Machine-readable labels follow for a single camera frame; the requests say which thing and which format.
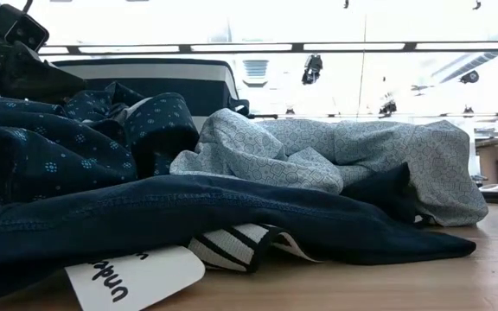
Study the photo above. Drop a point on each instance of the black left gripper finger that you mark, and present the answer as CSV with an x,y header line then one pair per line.
x,y
33,82

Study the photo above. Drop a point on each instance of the navy dotted cloth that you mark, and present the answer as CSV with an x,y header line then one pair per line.
x,y
37,142

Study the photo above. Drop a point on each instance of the plain navy striped-waistband cloth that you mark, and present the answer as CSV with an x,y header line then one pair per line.
x,y
145,216

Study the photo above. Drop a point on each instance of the light blue patterned shirt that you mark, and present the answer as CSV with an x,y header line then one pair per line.
x,y
275,147

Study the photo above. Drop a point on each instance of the navy white striped fabric basket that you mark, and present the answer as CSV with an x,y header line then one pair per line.
x,y
167,71

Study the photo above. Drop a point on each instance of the black overhead light bar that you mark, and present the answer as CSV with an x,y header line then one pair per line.
x,y
240,47

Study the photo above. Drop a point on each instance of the ceiling air vent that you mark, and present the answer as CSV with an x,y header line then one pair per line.
x,y
255,71

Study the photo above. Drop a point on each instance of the white paper label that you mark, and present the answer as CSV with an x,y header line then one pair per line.
x,y
145,276

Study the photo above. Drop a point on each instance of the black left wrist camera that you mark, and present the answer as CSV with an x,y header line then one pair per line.
x,y
26,32

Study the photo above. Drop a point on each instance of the black ceiling camera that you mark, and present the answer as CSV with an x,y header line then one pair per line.
x,y
387,108
312,69
469,77

